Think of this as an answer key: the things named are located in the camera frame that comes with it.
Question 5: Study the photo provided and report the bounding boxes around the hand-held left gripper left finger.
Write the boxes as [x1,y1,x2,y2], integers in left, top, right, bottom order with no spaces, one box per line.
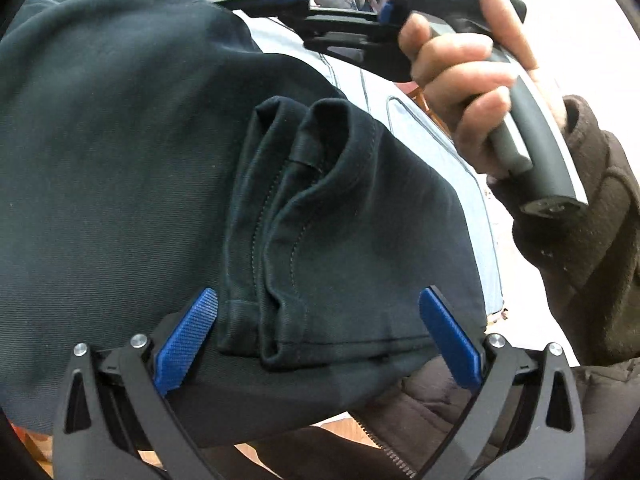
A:
[52,287,221,480]

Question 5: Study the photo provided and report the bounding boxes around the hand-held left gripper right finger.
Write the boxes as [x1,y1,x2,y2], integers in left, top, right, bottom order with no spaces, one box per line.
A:
[417,286,586,480]

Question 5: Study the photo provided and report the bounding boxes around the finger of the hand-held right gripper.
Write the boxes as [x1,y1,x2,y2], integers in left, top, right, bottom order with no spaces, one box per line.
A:
[212,0,308,13]

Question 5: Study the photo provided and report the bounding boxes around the black pants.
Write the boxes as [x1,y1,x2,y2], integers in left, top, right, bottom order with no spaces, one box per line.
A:
[0,0,488,453]

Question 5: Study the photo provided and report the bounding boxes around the person's right hand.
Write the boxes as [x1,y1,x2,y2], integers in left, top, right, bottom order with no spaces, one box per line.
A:
[399,0,541,177]

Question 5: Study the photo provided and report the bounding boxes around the brown jacket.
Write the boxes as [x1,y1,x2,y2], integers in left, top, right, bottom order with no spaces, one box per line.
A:
[200,355,640,480]

